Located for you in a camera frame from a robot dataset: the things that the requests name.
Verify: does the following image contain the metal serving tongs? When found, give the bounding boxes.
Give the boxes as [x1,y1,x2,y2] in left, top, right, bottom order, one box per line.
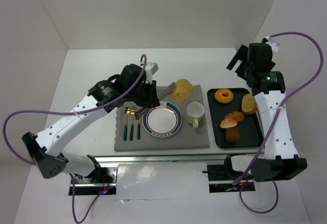
[135,82,176,120]

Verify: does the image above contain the cut bread slice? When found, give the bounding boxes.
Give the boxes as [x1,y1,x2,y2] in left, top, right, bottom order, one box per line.
[172,79,193,104]
[241,94,258,115]

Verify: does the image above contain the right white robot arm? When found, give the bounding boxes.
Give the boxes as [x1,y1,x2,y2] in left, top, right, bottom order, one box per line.
[227,42,307,182]

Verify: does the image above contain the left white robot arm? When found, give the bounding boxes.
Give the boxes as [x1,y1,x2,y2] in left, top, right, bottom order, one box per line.
[22,63,159,182]

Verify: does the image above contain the dark brown bread piece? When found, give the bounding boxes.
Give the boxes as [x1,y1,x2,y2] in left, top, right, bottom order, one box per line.
[225,127,241,143]

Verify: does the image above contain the white plate green red rim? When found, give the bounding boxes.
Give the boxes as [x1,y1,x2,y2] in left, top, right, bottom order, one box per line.
[142,102,182,138]

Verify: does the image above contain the grey cloth placemat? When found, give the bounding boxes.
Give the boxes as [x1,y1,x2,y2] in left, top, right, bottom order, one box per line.
[114,85,209,152]

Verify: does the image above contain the orange glazed donut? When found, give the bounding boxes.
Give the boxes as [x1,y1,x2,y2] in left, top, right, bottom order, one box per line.
[214,89,233,104]

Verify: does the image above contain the pale green mug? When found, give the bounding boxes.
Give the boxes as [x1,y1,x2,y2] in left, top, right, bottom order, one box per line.
[186,102,205,129]

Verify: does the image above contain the brown glazed bun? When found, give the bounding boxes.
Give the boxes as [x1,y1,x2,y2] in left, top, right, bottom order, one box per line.
[224,111,245,122]

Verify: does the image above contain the sugared round bun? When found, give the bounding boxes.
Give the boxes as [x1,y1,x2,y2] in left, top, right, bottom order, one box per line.
[220,118,238,129]

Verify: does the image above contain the black baking tray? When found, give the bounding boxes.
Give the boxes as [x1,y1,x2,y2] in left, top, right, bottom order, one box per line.
[207,88,263,149]

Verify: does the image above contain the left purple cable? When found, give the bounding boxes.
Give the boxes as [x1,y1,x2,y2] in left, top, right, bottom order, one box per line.
[2,54,148,224]

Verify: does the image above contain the purple cable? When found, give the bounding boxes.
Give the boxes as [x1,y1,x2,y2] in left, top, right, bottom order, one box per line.
[231,32,324,213]
[2,54,148,224]

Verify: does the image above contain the gold fork green handle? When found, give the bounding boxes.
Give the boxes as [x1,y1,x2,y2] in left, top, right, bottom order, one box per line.
[129,106,136,141]

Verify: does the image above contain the gold spoon green handle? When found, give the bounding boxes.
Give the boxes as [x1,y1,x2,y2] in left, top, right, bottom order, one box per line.
[123,107,131,141]

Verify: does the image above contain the gold knife green handle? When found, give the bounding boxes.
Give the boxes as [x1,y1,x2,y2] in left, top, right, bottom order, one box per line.
[137,118,142,140]

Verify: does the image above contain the aluminium rail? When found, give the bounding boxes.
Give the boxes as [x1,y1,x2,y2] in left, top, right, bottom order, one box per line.
[38,154,230,165]

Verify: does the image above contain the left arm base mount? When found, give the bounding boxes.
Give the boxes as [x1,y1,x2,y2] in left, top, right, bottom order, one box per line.
[73,164,118,195]

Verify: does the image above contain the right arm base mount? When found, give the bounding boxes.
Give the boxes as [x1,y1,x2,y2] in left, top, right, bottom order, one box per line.
[202,155,255,193]

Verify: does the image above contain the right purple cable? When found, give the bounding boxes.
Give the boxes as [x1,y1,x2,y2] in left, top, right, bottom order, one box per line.
[231,32,324,213]

